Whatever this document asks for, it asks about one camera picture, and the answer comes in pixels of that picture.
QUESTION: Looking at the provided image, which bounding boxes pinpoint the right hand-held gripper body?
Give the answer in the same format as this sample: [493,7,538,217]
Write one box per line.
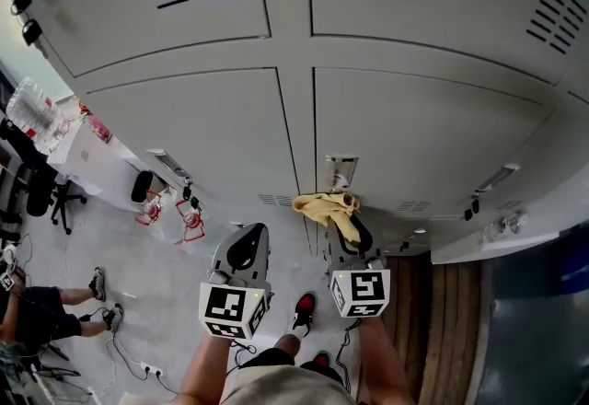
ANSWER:
[326,256,392,320]

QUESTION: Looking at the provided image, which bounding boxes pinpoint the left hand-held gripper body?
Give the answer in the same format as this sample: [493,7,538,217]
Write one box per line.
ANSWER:
[197,271,274,341]

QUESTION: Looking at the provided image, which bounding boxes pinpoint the yellow cleaning cloth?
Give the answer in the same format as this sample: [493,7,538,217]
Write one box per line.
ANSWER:
[293,191,363,253]

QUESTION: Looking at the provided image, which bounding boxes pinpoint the white metal locker door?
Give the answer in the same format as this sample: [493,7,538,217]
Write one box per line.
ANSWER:
[312,66,556,218]

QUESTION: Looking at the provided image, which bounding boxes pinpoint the grey metal locker cabinet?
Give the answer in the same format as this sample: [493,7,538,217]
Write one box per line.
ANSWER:
[0,0,589,260]

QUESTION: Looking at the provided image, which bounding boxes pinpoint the person's right forearm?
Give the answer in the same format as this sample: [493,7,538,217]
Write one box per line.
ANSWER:
[355,317,416,405]

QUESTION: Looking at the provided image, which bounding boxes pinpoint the person's left forearm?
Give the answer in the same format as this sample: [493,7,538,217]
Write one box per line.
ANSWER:
[178,332,232,405]

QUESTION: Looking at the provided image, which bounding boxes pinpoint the person's black shorts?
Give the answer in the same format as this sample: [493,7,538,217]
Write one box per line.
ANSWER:
[236,346,346,389]

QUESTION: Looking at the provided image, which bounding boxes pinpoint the red and black shoe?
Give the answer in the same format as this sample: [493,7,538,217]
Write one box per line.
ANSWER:
[301,349,344,384]
[291,291,319,340]

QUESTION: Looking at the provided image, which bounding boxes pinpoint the person's bare leg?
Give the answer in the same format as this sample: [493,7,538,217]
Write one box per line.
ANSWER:
[274,332,306,366]

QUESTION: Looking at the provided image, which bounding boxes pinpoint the wooden plank platform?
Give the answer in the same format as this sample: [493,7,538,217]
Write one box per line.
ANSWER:
[356,249,488,405]

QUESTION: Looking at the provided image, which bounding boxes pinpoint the person's beige shirt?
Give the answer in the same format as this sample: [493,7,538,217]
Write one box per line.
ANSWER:
[220,364,356,405]

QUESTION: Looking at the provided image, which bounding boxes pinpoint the white power strip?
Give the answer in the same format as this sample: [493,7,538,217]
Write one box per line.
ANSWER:
[139,360,167,380]

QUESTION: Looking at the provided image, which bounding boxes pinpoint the black rounded container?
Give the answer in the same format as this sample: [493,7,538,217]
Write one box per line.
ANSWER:
[131,169,156,205]

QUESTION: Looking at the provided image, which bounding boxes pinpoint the small clear plastic bottle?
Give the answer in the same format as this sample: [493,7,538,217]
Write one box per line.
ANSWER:
[486,210,527,240]

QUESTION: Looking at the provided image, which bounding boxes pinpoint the red patterned packet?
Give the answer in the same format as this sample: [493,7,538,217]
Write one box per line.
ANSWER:
[77,101,114,145]

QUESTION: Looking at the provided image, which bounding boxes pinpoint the black office chair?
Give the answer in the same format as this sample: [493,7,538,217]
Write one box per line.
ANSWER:
[0,117,89,237]

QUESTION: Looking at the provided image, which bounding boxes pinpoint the large clear water bottle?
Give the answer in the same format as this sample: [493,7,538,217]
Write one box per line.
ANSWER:
[5,76,67,154]

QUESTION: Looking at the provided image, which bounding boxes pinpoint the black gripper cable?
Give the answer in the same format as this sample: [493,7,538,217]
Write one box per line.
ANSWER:
[226,338,260,377]
[334,318,363,396]

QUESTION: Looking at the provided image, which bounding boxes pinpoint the clear water jug red handle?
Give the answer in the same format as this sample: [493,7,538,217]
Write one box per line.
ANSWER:
[174,196,207,245]
[133,189,166,228]

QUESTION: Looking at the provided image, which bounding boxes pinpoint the black keys on ring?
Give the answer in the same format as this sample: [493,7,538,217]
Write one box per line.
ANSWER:
[463,196,482,223]
[9,0,48,57]
[180,184,202,212]

